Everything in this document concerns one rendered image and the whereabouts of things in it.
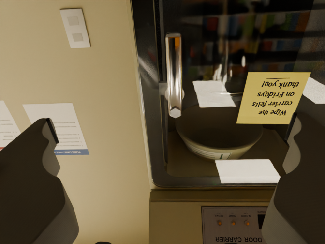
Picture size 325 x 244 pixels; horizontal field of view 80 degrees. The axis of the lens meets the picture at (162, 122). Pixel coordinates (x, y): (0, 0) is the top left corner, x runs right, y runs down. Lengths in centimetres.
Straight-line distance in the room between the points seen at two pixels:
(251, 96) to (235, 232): 24
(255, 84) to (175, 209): 25
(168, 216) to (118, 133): 55
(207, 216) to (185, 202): 4
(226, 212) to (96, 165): 75
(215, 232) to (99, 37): 64
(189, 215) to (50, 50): 68
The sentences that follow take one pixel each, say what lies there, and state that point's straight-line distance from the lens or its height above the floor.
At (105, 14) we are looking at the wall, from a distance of 72.
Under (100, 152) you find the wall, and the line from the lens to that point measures 97.
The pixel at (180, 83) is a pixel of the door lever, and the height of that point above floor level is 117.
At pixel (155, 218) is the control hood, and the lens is 40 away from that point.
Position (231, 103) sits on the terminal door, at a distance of 28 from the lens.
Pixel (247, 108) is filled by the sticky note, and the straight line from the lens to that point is 29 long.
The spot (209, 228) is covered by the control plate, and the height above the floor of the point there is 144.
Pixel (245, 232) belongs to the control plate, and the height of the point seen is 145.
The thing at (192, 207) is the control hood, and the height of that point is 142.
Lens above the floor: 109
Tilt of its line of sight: 32 degrees up
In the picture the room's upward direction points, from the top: 176 degrees clockwise
